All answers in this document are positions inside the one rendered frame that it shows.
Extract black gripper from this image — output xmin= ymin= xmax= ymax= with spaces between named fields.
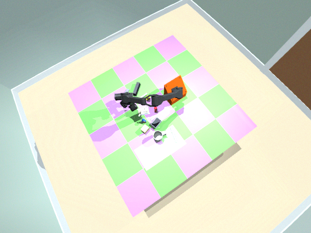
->
xmin=129 ymin=102 xmax=138 ymax=112

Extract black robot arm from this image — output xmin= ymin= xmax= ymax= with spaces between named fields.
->
xmin=114 ymin=86 xmax=183 ymax=108

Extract white mug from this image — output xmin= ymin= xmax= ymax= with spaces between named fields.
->
xmin=153 ymin=131 xmax=166 ymax=142

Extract white card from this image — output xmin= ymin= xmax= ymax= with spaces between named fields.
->
xmin=137 ymin=107 xmax=150 ymax=116

